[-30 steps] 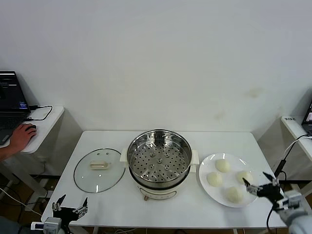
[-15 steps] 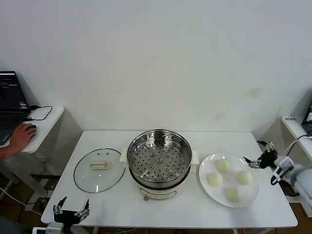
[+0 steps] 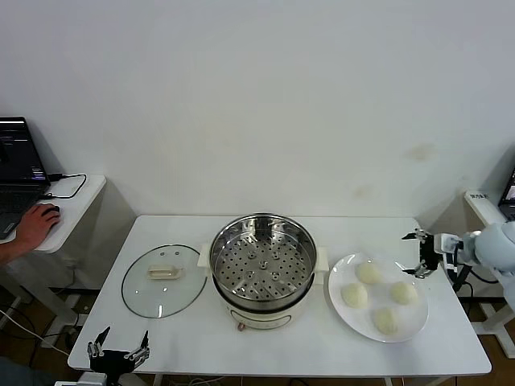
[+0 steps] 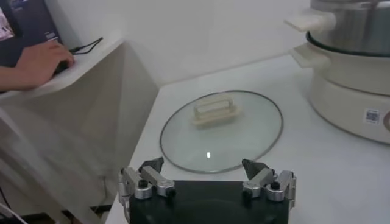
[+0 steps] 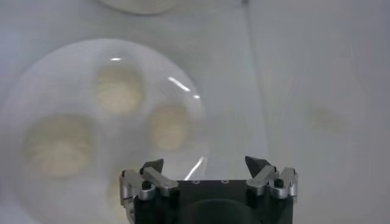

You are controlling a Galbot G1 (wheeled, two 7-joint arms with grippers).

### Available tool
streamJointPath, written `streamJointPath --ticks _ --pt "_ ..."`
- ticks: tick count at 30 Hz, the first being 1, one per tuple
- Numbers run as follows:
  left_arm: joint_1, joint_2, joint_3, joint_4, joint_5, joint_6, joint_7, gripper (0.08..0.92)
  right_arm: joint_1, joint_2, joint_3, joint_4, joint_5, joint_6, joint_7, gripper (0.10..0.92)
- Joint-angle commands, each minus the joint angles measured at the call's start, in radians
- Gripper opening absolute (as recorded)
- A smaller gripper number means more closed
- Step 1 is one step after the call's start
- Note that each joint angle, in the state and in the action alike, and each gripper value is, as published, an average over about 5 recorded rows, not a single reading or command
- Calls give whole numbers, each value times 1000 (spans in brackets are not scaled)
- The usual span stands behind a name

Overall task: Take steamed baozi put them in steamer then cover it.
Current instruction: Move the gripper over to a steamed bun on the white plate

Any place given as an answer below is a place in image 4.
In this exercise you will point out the bare person hand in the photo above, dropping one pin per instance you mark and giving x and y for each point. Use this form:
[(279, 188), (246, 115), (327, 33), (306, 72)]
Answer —
[(42, 64)]

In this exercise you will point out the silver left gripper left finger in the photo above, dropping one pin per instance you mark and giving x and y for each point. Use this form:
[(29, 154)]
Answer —
[(152, 182)]

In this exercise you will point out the black computer mouse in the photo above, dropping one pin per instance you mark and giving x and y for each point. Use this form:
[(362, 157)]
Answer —
[(61, 67)]

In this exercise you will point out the steel perforated steamer basket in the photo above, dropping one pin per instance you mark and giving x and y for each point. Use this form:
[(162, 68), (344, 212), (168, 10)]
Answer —
[(350, 30)]

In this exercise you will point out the bare person forearm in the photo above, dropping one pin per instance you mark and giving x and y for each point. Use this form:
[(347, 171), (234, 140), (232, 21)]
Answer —
[(7, 79)]

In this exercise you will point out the black laptop with dark screen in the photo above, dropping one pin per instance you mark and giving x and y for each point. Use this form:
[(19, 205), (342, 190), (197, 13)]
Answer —
[(30, 18)]

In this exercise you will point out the cream electric cooker base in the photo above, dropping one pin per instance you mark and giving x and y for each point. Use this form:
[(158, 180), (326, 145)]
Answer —
[(341, 103)]

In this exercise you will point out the white side table with mouse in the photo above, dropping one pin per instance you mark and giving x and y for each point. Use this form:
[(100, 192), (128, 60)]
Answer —
[(91, 91)]

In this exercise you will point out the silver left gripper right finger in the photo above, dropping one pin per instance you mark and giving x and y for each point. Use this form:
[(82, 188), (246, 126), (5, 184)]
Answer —
[(262, 181)]

